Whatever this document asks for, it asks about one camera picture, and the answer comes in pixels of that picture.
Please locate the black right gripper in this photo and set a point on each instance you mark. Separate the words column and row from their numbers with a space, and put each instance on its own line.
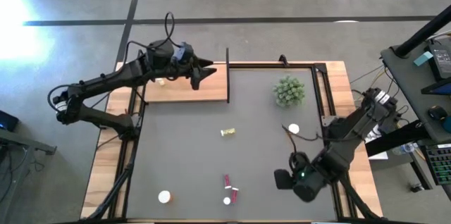
column 283, row 179

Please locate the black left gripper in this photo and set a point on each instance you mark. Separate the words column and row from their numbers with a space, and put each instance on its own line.
column 183, row 60

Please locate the clear pill bottle pale pills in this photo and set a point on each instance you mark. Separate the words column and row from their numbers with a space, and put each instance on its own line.
column 160, row 82

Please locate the orange pill bottle white cap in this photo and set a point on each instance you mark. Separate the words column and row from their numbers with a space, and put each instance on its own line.
column 293, row 128

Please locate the blue pill bottle red pills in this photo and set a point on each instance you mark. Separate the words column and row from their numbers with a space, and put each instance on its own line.
column 227, row 180
column 234, row 196

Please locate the clear pill bottle yellow pills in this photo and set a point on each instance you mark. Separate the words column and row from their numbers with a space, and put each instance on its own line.
column 228, row 132

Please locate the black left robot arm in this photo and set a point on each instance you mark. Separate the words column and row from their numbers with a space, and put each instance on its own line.
column 105, row 79

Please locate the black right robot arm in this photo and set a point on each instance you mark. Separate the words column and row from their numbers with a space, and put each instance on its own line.
column 352, row 136

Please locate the wooden shelf board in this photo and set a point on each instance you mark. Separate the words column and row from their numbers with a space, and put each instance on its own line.
column 183, row 93

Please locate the pink pill bottle white cap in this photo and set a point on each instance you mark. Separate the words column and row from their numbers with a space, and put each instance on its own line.
column 227, row 200

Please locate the green artificial potted plant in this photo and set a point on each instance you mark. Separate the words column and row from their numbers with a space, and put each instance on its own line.
column 289, row 92

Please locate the grey table mat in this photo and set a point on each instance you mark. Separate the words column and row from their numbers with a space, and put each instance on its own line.
column 183, row 153

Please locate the white paper sheet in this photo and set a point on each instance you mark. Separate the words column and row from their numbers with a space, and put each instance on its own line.
column 377, row 155

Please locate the large orange pill bottle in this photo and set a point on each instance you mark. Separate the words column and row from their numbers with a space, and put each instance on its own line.
column 164, row 196

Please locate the black desk beam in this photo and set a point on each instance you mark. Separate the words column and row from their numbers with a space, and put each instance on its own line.
column 398, row 139

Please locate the clear water bottle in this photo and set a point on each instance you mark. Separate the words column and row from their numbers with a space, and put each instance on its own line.
column 405, row 148

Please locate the black desk caster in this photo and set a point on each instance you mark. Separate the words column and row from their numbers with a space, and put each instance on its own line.
column 416, row 187

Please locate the black backlit keyboard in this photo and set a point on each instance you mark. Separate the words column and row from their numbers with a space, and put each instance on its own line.
column 440, row 164

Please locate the grey side desk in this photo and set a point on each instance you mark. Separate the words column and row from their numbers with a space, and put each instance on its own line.
column 405, row 76

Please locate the black computer mouse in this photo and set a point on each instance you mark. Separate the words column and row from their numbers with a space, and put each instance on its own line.
column 437, row 113

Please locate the teal round object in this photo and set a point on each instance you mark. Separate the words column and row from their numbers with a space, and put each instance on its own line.
column 448, row 124

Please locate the black tablet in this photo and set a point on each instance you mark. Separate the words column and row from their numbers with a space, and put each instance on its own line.
column 438, row 88

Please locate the small teal box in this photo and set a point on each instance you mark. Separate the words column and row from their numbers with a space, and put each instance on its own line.
column 423, row 58

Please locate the black power adapter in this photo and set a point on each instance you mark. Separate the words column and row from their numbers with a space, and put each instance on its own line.
column 442, row 60

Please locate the dark grey stand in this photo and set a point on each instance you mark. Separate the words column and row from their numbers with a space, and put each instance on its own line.
column 21, row 143

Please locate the black round pole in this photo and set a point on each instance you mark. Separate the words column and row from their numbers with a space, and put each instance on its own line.
column 423, row 34

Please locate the black device blue light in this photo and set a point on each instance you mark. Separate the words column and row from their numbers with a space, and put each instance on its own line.
column 7, row 122

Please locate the black metal table frame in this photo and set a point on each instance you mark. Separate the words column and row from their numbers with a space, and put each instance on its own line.
column 253, row 65

